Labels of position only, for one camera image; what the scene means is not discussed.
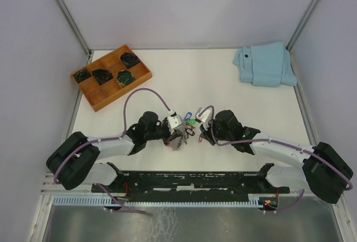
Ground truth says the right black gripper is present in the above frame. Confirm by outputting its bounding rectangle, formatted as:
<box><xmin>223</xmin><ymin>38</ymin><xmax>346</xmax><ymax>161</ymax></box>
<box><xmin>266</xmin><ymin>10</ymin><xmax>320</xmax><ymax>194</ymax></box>
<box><xmin>199</xmin><ymin>118</ymin><xmax>233</xmax><ymax>146</ymax></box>

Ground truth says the metal key holder red handle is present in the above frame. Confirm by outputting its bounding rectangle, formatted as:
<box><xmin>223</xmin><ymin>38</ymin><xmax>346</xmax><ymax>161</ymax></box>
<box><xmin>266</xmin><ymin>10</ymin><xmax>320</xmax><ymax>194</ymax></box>
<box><xmin>166</xmin><ymin>130</ymin><xmax>187</xmax><ymax>151</ymax></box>

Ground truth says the black key tag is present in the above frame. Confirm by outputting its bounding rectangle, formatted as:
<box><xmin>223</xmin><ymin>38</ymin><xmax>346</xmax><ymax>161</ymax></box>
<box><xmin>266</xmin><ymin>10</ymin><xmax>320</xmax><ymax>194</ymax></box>
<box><xmin>186</xmin><ymin>129</ymin><xmax>195</xmax><ymax>137</ymax></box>

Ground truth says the key with green tag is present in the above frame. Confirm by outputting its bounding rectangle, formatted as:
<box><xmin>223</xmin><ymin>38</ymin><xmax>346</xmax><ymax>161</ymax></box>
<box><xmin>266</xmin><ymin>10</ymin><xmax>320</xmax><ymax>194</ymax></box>
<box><xmin>187</xmin><ymin>119</ymin><xmax>196</xmax><ymax>125</ymax></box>

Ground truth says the blue key tag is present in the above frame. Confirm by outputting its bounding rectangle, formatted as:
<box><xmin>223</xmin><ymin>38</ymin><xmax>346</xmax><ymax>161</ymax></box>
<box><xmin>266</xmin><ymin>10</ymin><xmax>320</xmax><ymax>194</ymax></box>
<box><xmin>185</xmin><ymin>112</ymin><xmax>192</xmax><ymax>119</ymax></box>

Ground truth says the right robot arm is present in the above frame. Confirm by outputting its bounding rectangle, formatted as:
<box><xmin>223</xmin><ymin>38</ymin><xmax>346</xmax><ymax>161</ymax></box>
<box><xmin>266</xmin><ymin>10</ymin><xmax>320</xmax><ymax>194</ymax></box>
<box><xmin>195</xmin><ymin>106</ymin><xmax>354</xmax><ymax>204</ymax></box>

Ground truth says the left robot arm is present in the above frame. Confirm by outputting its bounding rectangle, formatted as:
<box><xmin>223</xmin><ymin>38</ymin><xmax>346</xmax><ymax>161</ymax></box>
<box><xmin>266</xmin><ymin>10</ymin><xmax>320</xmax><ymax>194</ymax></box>
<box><xmin>46</xmin><ymin>111</ymin><xmax>185</xmax><ymax>192</ymax></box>

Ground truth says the black green rolled band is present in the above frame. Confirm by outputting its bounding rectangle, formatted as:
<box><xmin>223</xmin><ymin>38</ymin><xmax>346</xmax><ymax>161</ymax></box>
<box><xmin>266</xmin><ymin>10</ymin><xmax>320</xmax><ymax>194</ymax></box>
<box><xmin>116</xmin><ymin>70</ymin><xmax>135</xmax><ymax>88</ymax></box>

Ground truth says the black rolled band back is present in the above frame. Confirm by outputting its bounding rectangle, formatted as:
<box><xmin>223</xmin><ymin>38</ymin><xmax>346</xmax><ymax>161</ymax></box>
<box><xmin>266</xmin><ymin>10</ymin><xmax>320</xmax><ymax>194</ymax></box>
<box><xmin>120</xmin><ymin>52</ymin><xmax>141</xmax><ymax>69</ymax></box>

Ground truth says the black red rolled band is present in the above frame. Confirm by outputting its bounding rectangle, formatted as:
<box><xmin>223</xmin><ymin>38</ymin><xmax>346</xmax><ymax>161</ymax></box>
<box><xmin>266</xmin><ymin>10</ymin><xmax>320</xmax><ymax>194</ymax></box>
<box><xmin>92</xmin><ymin>69</ymin><xmax>113</xmax><ymax>85</ymax></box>

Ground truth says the light blue folded cloth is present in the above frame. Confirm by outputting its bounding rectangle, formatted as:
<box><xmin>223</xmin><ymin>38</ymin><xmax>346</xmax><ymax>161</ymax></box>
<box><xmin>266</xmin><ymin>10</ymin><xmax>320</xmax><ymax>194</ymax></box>
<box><xmin>233</xmin><ymin>42</ymin><xmax>297</xmax><ymax>88</ymax></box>

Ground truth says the black yellow rolled band left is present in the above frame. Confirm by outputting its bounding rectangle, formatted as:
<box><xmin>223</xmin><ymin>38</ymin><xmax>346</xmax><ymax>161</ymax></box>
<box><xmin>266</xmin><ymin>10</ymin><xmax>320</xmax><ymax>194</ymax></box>
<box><xmin>73</xmin><ymin>68</ymin><xmax>91</xmax><ymax>84</ymax></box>

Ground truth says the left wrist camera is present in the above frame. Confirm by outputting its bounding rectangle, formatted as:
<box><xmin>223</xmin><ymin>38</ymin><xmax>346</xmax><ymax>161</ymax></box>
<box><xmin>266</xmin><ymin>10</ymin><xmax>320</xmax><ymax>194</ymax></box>
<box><xmin>167</xmin><ymin>112</ymin><xmax>183</xmax><ymax>134</ymax></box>

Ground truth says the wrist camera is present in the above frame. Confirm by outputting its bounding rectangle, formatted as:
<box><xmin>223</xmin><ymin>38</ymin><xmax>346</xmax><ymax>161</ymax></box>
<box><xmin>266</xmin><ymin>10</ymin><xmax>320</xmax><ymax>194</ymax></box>
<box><xmin>195</xmin><ymin>106</ymin><xmax>214</xmax><ymax>130</ymax></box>
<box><xmin>167</xmin><ymin>112</ymin><xmax>183</xmax><ymax>134</ymax></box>

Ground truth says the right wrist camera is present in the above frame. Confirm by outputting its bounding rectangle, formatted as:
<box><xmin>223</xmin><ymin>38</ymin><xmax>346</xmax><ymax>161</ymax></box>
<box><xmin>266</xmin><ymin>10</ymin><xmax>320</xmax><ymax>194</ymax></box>
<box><xmin>195</xmin><ymin>106</ymin><xmax>214</xmax><ymax>130</ymax></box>

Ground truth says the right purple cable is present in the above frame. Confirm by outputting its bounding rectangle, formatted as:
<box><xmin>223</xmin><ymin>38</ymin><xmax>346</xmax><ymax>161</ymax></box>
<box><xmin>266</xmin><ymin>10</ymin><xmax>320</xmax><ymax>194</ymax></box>
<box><xmin>199</xmin><ymin>105</ymin><xmax>353</xmax><ymax>214</ymax></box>

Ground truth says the purple cable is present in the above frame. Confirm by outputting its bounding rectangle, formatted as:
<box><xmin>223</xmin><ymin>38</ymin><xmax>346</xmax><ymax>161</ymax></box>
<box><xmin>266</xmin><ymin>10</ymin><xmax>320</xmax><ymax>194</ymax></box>
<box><xmin>199</xmin><ymin>105</ymin><xmax>353</xmax><ymax>214</ymax></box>
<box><xmin>52</xmin><ymin>88</ymin><xmax>176</xmax><ymax>215</ymax></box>

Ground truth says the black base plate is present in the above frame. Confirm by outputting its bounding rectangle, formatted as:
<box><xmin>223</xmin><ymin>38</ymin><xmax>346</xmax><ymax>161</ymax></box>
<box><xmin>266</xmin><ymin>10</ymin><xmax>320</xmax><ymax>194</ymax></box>
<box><xmin>105</xmin><ymin>171</ymin><xmax>290</xmax><ymax>203</ymax></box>

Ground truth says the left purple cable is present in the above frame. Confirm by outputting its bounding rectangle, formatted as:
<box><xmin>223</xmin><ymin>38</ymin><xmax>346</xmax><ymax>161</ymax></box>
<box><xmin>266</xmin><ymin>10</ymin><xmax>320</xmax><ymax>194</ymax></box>
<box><xmin>52</xmin><ymin>88</ymin><xmax>176</xmax><ymax>215</ymax></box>

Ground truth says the grey cable duct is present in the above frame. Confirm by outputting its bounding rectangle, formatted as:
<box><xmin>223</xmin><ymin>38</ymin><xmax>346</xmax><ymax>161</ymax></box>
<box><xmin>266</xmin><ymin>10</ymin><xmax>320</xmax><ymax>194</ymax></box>
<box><xmin>52</xmin><ymin>193</ymin><xmax>277</xmax><ymax>207</ymax></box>

